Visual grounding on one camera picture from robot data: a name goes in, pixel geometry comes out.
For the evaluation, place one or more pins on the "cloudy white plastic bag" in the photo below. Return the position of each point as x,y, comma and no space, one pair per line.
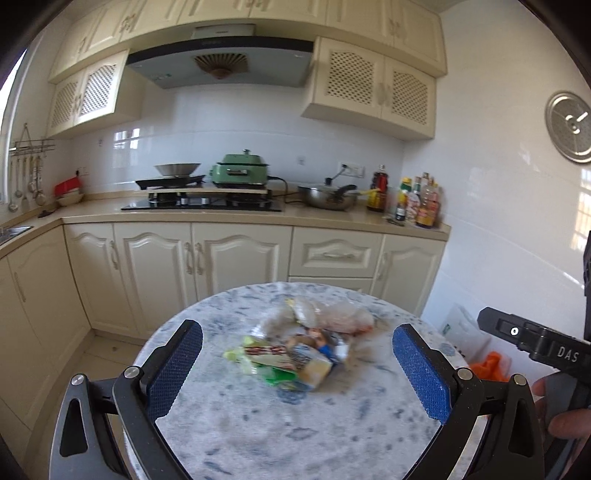
288,316

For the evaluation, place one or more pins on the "black induction cooker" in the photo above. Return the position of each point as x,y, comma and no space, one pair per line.
171,181

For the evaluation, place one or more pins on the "hanging metal ladle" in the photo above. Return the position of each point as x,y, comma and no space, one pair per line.
13,203
39,196

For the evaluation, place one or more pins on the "person's right hand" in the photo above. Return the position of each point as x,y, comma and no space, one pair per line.
568,422

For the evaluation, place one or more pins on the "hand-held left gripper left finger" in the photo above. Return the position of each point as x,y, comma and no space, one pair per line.
173,369

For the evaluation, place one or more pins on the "blue and silver wrapper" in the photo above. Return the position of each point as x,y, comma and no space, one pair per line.
338,348

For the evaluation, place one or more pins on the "window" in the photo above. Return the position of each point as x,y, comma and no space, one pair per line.
9,138

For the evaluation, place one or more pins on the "steel wok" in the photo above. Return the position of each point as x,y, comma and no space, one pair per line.
178,169

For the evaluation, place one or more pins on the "dark soy sauce bottle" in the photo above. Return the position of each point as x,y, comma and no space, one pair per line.
377,194

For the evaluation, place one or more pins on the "red and white wrapper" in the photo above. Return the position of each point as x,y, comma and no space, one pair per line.
270,353

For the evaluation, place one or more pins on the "round metal wall plate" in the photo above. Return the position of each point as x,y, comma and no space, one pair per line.
568,134

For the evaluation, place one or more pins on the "lattice door wall cabinet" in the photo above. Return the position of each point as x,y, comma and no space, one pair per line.
369,87
97,92

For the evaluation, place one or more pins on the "yellow snack wrapper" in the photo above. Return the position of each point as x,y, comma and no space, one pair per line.
318,369

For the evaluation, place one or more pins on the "metal utensil rack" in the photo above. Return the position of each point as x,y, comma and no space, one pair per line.
32,146

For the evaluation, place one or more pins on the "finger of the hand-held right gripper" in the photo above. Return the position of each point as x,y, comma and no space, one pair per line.
508,330

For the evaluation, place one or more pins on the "white label bottle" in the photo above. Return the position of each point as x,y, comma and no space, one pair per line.
414,203

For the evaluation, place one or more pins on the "steel pot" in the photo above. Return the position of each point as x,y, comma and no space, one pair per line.
328,198

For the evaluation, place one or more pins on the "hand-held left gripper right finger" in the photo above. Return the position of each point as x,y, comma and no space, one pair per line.
422,374

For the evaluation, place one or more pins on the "wall socket with plug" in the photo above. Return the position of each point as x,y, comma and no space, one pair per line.
353,170

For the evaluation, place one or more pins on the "round marble table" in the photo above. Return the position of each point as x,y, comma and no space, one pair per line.
152,277

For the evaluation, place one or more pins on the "range hood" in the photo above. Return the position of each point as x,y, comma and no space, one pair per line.
175,69

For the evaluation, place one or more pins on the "white bowl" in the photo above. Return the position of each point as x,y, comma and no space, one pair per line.
70,199

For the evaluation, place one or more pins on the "green electric cooker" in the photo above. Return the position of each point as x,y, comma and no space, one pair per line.
240,170

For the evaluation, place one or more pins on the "green snack wrapper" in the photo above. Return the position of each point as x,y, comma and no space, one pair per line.
272,376

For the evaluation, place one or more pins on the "cream upper cabinet row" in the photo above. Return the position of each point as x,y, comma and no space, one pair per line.
369,27

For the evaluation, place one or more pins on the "steel sink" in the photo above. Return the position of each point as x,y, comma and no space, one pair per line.
14,230

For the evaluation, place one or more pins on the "black gas stove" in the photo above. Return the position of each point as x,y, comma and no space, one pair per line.
203,205

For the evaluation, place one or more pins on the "orange plastic bag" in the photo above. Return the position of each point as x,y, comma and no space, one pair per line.
491,364

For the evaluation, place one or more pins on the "clear plastic bag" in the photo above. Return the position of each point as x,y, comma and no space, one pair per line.
344,317

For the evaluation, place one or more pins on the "wooden board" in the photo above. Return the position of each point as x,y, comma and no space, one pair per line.
240,190

